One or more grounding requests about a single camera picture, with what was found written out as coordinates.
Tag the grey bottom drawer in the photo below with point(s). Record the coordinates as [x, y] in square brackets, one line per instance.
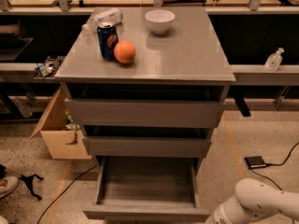
[146, 189]

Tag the clear plastic water bottle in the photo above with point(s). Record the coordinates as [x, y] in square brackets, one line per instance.
[109, 17]

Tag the blue pepsi can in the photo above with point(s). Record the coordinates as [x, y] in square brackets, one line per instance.
[108, 38]

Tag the grey top drawer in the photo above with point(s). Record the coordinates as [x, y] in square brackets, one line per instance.
[176, 107]

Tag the grey drawer cabinet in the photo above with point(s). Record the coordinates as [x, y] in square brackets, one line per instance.
[188, 54]

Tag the black foot pedal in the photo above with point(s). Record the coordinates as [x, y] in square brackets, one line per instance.
[255, 162]

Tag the white ceramic bowl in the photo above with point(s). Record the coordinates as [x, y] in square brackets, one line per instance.
[159, 21]

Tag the orange fruit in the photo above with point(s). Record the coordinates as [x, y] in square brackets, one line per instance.
[125, 52]

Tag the cardboard box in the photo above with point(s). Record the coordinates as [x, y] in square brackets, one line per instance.
[61, 142]

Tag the grey drawer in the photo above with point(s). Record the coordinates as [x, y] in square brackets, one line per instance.
[176, 107]
[146, 189]
[146, 141]

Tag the white sneaker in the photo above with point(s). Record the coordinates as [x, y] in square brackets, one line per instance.
[7, 185]

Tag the grey middle drawer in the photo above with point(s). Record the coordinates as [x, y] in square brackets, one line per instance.
[146, 141]

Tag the hand sanitizer bottle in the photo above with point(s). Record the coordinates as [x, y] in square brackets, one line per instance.
[274, 60]

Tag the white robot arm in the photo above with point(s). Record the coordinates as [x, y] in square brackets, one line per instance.
[254, 201]

